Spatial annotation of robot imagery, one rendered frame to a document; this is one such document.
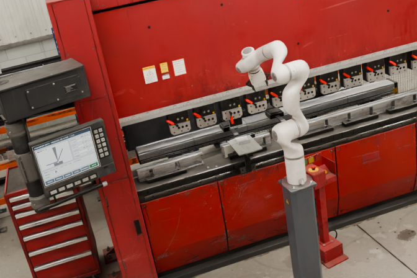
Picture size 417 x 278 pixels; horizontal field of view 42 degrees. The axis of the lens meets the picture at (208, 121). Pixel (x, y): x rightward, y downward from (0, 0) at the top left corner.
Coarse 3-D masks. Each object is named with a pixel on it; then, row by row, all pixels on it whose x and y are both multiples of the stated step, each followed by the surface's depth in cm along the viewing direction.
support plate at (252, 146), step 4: (248, 136) 415; (232, 140) 413; (252, 140) 407; (232, 144) 407; (236, 144) 406; (244, 144) 403; (248, 144) 402; (252, 144) 401; (256, 144) 400; (236, 148) 399; (240, 148) 398; (244, 148) 397; (248, 148) 396; (252, 148) 395; (256, 148) 394; (260, 148) 393; (236, 152) 394; (240, 152) 392; (244, 152) 391; (248, 152) 391; (252, 152) 392
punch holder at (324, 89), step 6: (330, 72) 415; (336, 72) 417; (318, 78) 418; (324, 78) 416; (330, 78) 417; (336, 78) 419; (318, 84) 421; (324, 84) 417; (330, 84) 419; (336, 84) 420; (318, 90) 424; (324, 90) 419; (330, 90) 420; (336, 90) 422
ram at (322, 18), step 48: (192, 0) 366; (240, 0) 376; (288, 0) 386; (336, 0) 397; (384, 0) 408; (144, 48) 368; (192, 48) 378; (240, 48) 388; (288, 48) 399; (336, 48) 410; (384, 48) 422; (144, 96) 380; (192, 96) 390
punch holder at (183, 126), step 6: (174, 114) 390; (180, 114) 392; (186, 114) 393; (174, 120) 392; (180, 120) 393; (186, 120) 395; (174, 126) 393; (180, 126) 394; (186, 126) 397; (174, 132) 396; (180, 132) 396
